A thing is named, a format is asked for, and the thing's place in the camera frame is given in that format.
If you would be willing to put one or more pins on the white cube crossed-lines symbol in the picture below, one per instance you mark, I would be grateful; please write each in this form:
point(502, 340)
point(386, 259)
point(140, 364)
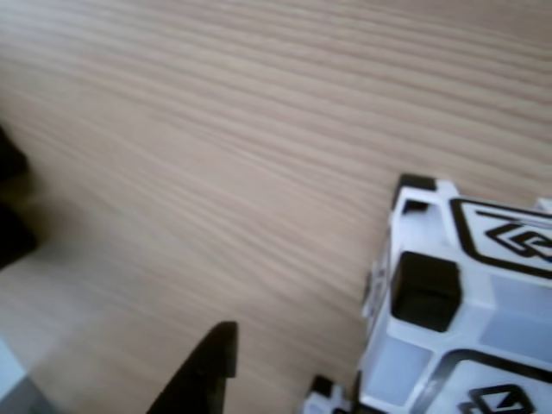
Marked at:
point(322, 384)

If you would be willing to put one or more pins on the white cube double-diamond symbol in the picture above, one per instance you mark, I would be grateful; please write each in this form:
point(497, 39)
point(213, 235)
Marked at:
point(496, 310)

